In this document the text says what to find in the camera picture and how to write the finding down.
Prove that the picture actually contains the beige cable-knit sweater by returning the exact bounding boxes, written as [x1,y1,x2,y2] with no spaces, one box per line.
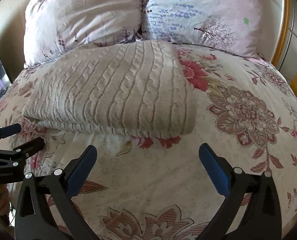
[23,40,197,139]

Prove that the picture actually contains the person's left hand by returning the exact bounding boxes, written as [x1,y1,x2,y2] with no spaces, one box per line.
[0,184,10,216]

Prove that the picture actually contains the floral bed quilt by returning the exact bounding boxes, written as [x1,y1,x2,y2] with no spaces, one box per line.
[0,45,297,239]

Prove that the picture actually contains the wooden headboard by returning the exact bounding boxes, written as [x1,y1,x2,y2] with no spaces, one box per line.
[272,0,297,97]

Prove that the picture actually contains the pink floral pillow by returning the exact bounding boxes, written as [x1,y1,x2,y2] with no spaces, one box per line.
[24,0,144,68]

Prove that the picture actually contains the white lavender-print pillow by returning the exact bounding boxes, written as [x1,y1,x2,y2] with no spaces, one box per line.
[142,0,263,58]

